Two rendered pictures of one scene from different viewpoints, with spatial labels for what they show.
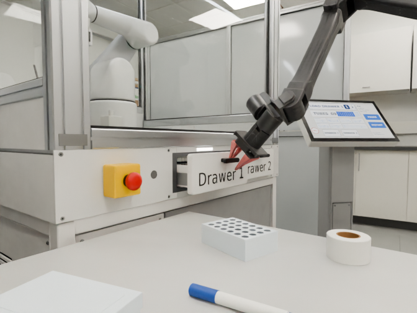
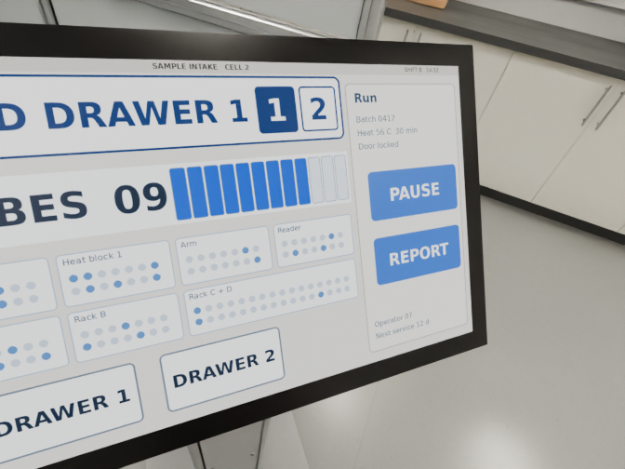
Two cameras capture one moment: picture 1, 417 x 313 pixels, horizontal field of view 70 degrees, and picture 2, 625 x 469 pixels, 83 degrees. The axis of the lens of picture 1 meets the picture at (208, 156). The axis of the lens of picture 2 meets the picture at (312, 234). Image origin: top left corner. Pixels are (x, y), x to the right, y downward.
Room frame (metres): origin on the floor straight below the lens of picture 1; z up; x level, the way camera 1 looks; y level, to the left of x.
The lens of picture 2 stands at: (1.44, -0.75, 1.29)
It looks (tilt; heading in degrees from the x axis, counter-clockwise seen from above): 44 degrees down; 343
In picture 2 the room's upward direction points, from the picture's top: 12 degrees clockwise
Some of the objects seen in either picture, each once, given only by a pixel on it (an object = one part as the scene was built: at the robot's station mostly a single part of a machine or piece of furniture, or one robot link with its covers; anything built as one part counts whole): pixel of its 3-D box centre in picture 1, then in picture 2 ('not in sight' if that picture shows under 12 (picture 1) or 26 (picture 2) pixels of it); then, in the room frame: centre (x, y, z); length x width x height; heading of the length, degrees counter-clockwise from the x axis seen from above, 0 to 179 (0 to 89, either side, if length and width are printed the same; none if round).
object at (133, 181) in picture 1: (132, 181); not in sight; (0.65, 0.17, 0.88); 0.04 x 0.03 x 0.04; 142
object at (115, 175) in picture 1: (123, 179); not in sight; (0.67, 0.19, 0.88); 0.07 x 0.05 x 0.07; 142
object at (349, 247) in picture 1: (347, 246); not in sight; (0.51, -0.24, 0.78); 0.07 x 0.07 x 0.04
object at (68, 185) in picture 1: (123, 162); not in sight; (1.27, 0.36, 0.87); 1.02 x 0.95 x 0.14; 142
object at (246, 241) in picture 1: (237, 236); not in sight; (0.56, -0.06, 0.78); 0.12 x 0.08 x 0.04; 38
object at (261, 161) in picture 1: (255, 163); not in sight; (1.19, -0.19, 0.87); 0.29 x 0.02 x 0.11; 142
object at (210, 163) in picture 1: (221, 170); not in sight; (0.91, -0.04, 0.87); 0.29 x 0.02 x 0.11; 142
